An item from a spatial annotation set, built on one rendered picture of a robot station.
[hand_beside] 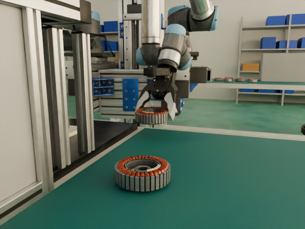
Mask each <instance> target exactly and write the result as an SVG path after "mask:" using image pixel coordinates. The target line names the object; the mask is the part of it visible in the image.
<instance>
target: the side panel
mask: <svg viewBox="0 0 305 229"><path fill-rule="evenodd" d="M52 190H54V180H53V168H52V157H51V145H50V133H49V116H48V105H47V93H46V81H45V69H44V53H43V41H42V29H41V17H40V11H39V10H32V9H31V8H18V7H14V6H10V5H5V4H2V3H0V226H1V225H2V224H4V223H5V222H7V221H8V220H10V219H11V218H13V217H14V216H16V215H17V214H18V213H20V212H21V211H23V210H24V209H26V208H28V207H29V206H30V205H32V204H33V203H35V202H36V201H38V200H39V199H41V198H42V197H44V196H45V195H46V194H48V192H51V191H52Z"/></svg>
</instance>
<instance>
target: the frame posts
mask: <svg viewBox="0 0 305 229"><path fill-rule="evenodd" d="M62 29H63V28H62V27H57V26H42V39H43V50H44V67H45V79H46V91H47V102H48V114H49V131H50V143H51V155H52V166H53V168H55V167H58V168H59V169H63V168H65V167H66V165H70V164H71V159H70V145H69V124H68V110H67V95H66V81H65V66H64V46H63V32H62ZM71 34H72V48H73V64H74V87H75V103H76V119H77V135H78V151H79V152H81V153H82V152H85V153H90V152H91V151H94V150H95V146H94V125H93V95H92V75H91V54H90V33H88V32H83V31H81V32H71Z"/></svg>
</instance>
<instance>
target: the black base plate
mask: <svg viewBox="0 0 305 229"><path fill-rule="evenodd" d="M69 125H72V126H77V119H72V118H69ZM93 125H94V146H95V150H94V151H91V152H90V153H85V152H82V153H81V152H79V151H78V135H77V134H75V135H73V136H71V137H69V145H70V159H71V164H70V165H66V167H65V168H63V169H59V168H58V167H55V168H53V180H54V182H56V181H58V180H59V179H61V178H62V177H64V176H65V175H67V174H69V173H70V172H72V171H73V170H75V169H76V168H78V167H79V166H81V165H83V164H84V163H86V162H87V161H89V160H90V159H92V158H93V157H95V156H96V155H98V154H100V153H101V152H103V151H105V150H106V149H107V148H109V147H111V146H112V145H114V144H115V143H117V142H118V141H120V140H122V139H123V138H125V137H126V136H128V135H129V134H131V133H132V132H134V131H136V130H137V129H138V124H137V123H125V122H113V121H101V120H93Z"/></svg>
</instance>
